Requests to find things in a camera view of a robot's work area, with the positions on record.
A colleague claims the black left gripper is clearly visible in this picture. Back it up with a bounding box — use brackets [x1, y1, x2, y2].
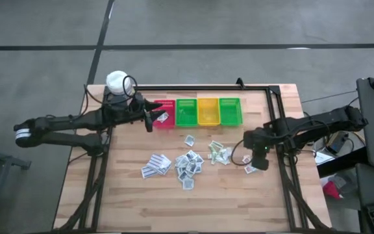
[127, 92, 169, 133]

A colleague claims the red plastic basket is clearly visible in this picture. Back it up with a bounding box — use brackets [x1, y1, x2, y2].
[153, 99, 177, 129]

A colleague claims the green plastic basket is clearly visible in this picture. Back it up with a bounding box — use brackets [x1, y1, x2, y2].
[218, 97, 243, 127]
[175, 98, 199, 127]

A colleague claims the yellow Lysol wipes canister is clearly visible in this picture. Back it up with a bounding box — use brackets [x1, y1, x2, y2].
[105, 70, 132, 96]

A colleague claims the blue striped white packet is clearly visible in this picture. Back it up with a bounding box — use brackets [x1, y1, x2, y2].
[147, 153, 168, 170]
[141, 165, 158, 179]
[158, 156, 173, 176]

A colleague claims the yellow plastic basket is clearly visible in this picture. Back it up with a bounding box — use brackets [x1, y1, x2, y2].
[197, 97, 221, 127]

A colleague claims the white paper sheet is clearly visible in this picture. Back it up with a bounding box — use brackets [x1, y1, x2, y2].
[313, 151, 336, 165]

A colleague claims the black power adapter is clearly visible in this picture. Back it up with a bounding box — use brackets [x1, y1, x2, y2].
[325, 131, 349, 153]

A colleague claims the red object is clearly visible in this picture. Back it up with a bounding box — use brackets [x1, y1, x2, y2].
[322, 181, 343, 200]

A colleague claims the grey metal stand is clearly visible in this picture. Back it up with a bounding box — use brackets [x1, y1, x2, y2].
[0, 129, 32, 234]

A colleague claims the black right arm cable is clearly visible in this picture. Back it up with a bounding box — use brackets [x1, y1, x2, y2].
[231, 139, 251, 166]

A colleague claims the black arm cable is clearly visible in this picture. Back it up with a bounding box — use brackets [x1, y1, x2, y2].
[231, 139, 251, 166]
[82, 75, 139, 108]

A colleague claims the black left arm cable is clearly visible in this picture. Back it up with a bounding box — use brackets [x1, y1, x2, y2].
[82, 75, 139, 108]

